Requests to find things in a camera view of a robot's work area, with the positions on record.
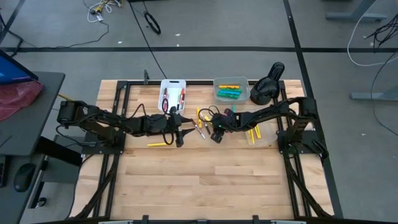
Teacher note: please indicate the grey translucent plastic bin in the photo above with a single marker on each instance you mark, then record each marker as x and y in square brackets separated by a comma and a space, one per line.
[245, 93]

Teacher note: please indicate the brown Expo marker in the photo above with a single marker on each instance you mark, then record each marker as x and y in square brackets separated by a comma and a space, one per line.
[165, 95]

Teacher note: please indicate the black clamp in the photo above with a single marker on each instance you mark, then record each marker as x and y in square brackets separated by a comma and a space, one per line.
[255, 219]
[145, 219]
[146, 77]

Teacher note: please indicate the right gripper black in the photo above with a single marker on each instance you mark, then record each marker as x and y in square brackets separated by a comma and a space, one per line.
[224, 123]

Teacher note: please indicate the orange-red Expo marker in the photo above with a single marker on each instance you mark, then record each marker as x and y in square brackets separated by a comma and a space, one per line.
[183, 96]

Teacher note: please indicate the clear plastic bin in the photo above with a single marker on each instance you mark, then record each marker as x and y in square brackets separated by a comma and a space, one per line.
[269, 139]

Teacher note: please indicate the black side desk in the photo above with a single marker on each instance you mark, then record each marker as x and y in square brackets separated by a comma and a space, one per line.
[34, 130]

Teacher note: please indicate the red cloth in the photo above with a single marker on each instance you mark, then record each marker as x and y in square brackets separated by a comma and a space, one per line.
[15, 99]

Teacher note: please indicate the grey desk foot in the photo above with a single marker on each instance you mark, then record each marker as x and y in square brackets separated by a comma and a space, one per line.
[373, 96]

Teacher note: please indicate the black computer mouse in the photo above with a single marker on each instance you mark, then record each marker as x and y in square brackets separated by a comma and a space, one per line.
[24, 175]

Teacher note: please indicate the silver strip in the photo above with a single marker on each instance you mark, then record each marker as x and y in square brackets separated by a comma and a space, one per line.
[287, 222]
[115, 222]

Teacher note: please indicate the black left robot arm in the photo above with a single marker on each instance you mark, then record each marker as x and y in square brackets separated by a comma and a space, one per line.
[102, 118]

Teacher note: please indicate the thin yellow marker pen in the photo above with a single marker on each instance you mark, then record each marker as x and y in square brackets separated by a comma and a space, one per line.
[257, 132]
[157, 144]
[250, 136]

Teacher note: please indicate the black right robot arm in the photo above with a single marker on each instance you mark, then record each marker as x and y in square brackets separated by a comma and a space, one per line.
[267, 113]

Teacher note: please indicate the blue Sharpie highlighter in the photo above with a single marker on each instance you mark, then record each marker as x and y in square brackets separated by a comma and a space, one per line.
[230, 93]

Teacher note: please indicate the orange highlighter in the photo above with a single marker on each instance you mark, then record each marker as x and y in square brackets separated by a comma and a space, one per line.
[229, 86]

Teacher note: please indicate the yellow Sharpie highlighter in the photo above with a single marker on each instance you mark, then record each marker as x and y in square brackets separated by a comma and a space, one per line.
[199, 119]

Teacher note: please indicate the laptop screen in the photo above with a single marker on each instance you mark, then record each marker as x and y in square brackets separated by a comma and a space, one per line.
[12, 71]

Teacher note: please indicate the white plastic bin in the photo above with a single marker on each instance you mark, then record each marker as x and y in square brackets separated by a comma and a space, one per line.
[172, 84]

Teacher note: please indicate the black caster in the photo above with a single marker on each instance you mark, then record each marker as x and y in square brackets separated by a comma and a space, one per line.
[40, 202]

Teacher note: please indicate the black whiteboard marker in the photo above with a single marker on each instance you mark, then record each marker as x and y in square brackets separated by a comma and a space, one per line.
[179, 102]

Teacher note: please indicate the grey desk leg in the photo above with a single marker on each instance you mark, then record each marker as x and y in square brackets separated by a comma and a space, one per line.
[354, 14]

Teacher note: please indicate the black keyboard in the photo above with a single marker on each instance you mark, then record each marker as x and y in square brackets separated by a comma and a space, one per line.
[2, 171]

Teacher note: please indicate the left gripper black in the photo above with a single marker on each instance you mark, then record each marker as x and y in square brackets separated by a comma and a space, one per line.
[158, 124]

